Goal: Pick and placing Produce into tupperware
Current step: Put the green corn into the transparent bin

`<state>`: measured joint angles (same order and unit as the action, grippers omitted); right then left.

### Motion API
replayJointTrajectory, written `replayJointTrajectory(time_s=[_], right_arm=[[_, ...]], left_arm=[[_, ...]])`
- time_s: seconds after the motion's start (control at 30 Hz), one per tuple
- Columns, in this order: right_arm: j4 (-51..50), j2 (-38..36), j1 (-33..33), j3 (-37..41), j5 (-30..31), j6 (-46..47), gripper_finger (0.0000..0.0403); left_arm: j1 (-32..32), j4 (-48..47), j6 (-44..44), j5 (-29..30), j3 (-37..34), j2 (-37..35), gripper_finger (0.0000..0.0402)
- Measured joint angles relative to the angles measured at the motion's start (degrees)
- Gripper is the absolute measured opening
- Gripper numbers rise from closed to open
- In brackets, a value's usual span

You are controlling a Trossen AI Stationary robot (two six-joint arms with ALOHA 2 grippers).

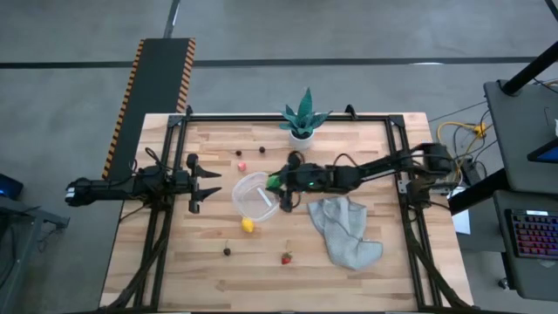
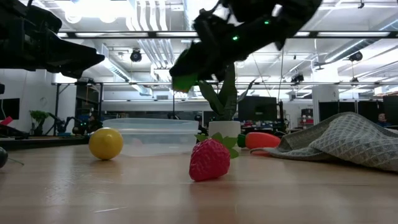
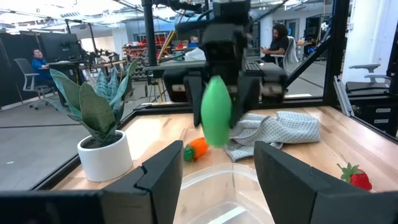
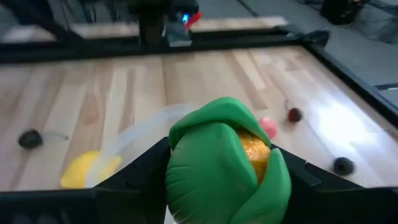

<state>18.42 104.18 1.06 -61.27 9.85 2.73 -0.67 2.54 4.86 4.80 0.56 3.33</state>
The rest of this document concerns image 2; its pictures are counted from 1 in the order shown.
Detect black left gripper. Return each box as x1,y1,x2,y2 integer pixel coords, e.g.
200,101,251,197
0,30,106,79

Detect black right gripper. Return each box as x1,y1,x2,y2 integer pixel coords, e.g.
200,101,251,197
169,11,283,83

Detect green toy pepper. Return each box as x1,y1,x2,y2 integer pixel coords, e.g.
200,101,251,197
172,73,199,93

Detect yellow toy lemon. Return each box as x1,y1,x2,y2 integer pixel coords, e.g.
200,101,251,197
88,127,124,161

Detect red toy strawberry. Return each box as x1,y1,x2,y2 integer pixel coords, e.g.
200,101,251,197
188,132,240,182

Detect orange toy carrot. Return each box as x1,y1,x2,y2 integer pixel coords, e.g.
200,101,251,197
237,131,282,150

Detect dark toy cherry with stem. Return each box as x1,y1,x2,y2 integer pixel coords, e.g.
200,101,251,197
0,146,25,169

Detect clear plastic tupperware container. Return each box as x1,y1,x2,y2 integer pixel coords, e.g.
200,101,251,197
102,118,200,157

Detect green snake plant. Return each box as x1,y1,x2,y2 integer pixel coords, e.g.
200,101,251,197
198,62,257,121

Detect white plant pot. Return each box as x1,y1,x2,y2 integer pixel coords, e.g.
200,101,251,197
208,120,242,141

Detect person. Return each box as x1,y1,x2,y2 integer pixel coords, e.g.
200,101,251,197
375,112,393,128
86,113,103,133

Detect background black robot arms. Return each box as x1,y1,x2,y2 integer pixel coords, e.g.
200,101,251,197
46,112,82,136

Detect large black monitor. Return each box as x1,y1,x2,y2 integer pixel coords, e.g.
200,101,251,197
238,95,278,123

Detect small green background plant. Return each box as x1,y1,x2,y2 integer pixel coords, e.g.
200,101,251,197
29,110,50,136

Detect grey waffle-weave towel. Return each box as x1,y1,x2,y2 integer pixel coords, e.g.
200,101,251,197
250,111,398,173

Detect black room divider panel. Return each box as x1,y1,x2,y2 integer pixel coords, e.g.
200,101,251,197
318,95,398,127

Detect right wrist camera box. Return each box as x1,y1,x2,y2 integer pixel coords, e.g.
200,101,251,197
193,7,225,42

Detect black wall screen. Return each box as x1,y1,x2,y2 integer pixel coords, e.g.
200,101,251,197
0,98,21,121

